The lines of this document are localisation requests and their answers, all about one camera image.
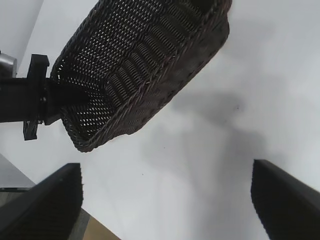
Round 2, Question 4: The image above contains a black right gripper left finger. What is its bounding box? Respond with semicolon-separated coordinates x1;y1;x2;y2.
0;162;84;240

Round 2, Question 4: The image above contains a dark brown wicker basket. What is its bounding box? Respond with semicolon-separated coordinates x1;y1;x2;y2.
49;0;233;154

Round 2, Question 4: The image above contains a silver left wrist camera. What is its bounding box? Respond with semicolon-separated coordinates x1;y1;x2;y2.
0;50;18;77

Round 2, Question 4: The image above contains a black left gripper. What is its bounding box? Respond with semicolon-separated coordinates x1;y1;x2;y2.
0;53;89;141

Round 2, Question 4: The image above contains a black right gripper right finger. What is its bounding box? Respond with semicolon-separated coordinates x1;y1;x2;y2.
250;158;320;240

